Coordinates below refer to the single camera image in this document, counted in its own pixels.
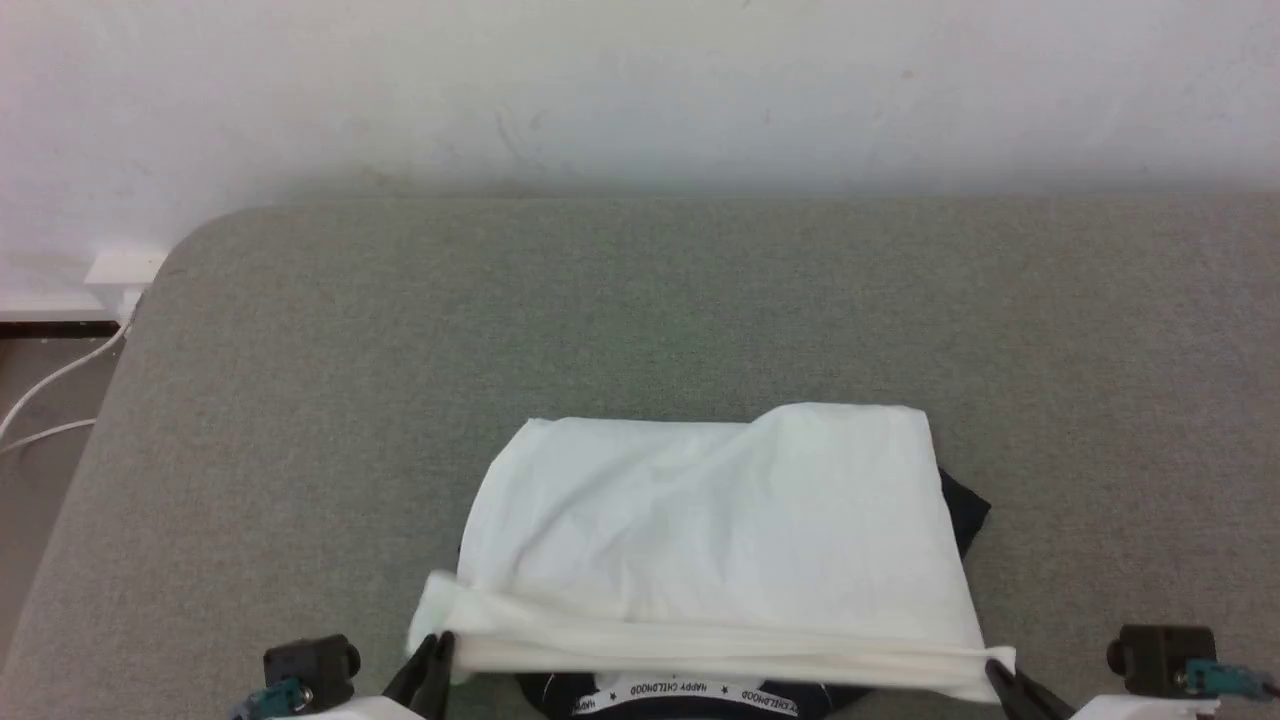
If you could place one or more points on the black baseboard strip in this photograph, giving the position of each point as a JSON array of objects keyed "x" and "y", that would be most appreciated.
[{"x": 60, "y": 328}]

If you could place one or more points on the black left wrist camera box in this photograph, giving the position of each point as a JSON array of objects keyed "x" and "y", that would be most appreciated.
[{"x": 312, "y": 665}]

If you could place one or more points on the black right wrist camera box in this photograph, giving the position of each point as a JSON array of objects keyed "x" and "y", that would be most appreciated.
[{"x": 1150, "y": 655}]

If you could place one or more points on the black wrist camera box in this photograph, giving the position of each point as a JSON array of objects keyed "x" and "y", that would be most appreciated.
[
  {"x": 312, "y": 665},
  {"x": 1150, "y": 655}
]

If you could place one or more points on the white t-shirt with black sleeves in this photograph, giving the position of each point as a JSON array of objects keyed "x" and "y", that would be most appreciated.
[{"x": 720, "y": 540}]

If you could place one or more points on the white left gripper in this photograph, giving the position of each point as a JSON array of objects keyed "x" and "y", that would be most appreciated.
[{"x": 350, "y": 710}]

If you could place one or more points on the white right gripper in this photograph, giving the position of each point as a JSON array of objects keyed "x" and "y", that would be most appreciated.
[{"x": 1150, "y": 710}]

